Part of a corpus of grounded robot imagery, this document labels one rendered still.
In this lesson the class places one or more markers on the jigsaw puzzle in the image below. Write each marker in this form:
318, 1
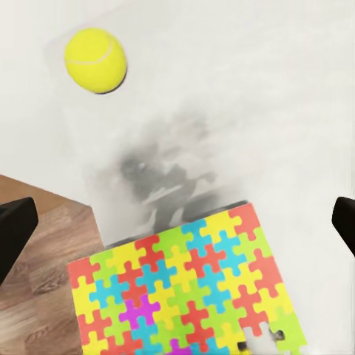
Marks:
187, 291

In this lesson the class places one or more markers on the sliding door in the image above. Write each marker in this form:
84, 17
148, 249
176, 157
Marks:
12, 189

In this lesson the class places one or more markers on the desk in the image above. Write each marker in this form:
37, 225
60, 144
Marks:
225, 103

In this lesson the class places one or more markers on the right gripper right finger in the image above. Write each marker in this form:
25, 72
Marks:
343, 219

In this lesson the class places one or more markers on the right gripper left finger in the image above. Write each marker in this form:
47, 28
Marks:
18, 220

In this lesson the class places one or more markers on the tennis ball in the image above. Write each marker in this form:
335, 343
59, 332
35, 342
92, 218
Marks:
95, 60

